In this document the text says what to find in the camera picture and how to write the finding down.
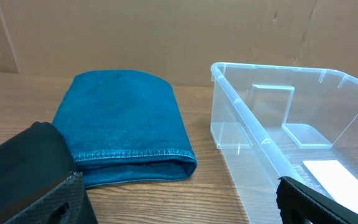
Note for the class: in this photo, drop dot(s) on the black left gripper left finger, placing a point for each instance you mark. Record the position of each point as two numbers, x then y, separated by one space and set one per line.
63 202

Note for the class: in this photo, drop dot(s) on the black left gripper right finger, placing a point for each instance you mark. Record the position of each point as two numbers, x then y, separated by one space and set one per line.
299 204

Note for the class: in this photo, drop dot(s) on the black cloth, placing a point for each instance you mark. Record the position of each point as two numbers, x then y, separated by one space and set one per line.
30 161

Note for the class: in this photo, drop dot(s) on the teal blue towel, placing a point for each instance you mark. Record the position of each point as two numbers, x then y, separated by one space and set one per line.
124 126

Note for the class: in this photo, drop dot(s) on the white label in bin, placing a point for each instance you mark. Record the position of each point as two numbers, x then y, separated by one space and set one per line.
339 183

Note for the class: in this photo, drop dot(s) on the clear plastic storage bin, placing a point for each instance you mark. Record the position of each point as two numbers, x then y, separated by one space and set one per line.
267 120

